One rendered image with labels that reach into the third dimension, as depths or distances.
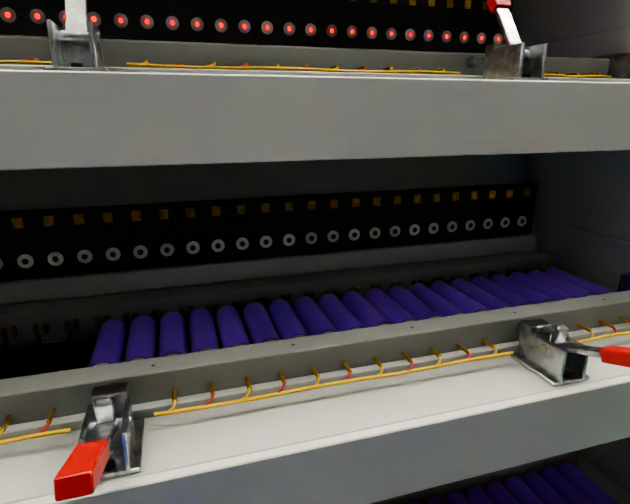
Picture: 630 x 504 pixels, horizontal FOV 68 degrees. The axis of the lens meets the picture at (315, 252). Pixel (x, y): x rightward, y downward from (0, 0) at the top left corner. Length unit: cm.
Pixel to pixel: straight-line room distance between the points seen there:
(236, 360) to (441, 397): 12
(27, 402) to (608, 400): 34
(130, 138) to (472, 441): 25
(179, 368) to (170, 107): 14
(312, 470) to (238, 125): 18
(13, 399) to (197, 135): 17
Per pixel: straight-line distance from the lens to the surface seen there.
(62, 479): 19
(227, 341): 32
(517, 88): 33
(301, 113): 26
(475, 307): 38
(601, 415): 36
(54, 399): 29
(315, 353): 29
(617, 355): 30
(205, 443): 26
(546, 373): 34
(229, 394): 28
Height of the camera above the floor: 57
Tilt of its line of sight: 3 degrees up
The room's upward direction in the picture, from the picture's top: 6 degrees counter-clockwise
